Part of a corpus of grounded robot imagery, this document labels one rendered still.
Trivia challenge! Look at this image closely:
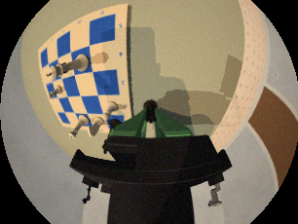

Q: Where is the blue and cream checkered board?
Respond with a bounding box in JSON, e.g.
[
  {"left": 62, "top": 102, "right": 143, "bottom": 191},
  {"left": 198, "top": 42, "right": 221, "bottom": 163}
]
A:
[{"left": 38, "top": 4, "right": 132, "bottom": 133}]

